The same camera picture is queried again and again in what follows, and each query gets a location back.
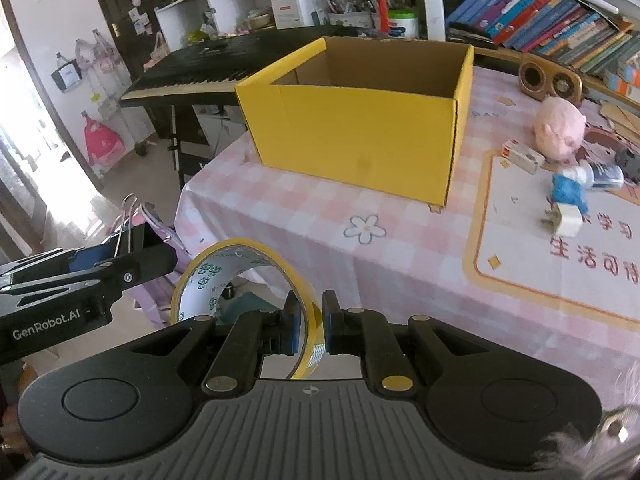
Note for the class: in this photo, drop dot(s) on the yellow cardboard box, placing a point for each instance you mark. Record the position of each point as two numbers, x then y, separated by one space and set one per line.
350 130

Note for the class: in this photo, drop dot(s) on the white blue hanging bag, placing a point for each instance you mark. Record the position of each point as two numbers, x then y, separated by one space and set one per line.
66 74

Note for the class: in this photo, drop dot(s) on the green-lid plastic tub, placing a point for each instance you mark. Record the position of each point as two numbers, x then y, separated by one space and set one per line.
403 22

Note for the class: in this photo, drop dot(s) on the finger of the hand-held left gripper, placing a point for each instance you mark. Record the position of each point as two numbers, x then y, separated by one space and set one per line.
85 261
150 266

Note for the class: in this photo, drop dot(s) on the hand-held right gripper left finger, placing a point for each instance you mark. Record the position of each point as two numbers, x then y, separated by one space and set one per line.
295 327

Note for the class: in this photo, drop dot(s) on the yellow tape roll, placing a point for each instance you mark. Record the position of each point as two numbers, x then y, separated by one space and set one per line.
205 285

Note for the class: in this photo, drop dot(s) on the white pen holder with pens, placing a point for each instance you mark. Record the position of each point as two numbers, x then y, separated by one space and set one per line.
350 12

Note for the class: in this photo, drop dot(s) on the blue fuzzy toy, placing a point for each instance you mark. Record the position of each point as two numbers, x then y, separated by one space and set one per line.
567 191

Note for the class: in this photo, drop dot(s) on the wooden retro radio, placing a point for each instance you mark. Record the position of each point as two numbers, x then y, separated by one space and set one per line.
550 77

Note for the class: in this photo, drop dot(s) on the black binder clip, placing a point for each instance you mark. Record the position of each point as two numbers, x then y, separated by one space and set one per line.
147 236

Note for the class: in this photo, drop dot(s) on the cardboard sheets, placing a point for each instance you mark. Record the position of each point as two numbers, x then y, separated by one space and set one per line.
620 115

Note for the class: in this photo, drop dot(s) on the white box with red label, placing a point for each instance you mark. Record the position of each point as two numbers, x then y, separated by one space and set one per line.
290 10

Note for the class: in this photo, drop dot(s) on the white staple box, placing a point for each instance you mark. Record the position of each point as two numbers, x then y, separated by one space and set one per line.
522 156

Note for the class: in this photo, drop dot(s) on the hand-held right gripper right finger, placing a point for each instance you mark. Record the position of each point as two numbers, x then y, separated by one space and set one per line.
330 327

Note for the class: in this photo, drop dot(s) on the pink backpack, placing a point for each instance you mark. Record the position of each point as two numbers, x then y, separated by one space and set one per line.
102 142

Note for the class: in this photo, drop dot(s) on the white shelf unit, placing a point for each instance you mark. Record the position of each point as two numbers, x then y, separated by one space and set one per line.
432 5

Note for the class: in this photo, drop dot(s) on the white plug adapter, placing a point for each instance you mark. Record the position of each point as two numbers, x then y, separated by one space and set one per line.
570 220

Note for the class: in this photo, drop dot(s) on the black electronic keyboard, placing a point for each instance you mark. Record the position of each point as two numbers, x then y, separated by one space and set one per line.
200 67

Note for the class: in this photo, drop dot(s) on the black keyboard stand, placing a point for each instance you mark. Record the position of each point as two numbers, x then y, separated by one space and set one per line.
192 160

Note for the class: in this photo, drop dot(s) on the small spray bottle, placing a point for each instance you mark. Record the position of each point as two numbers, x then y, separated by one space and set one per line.
605 176

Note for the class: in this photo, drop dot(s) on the red and white bottle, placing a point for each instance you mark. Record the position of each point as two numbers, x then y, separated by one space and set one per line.
383 10

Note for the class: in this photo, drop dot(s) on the dark wooden door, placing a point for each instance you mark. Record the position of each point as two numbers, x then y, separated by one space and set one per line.
107 10

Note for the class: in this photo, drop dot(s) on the pink plush pig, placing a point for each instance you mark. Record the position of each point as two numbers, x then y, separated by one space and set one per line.
560 130

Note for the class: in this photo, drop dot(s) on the row of colourful books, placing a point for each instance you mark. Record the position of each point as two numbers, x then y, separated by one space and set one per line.
550 20

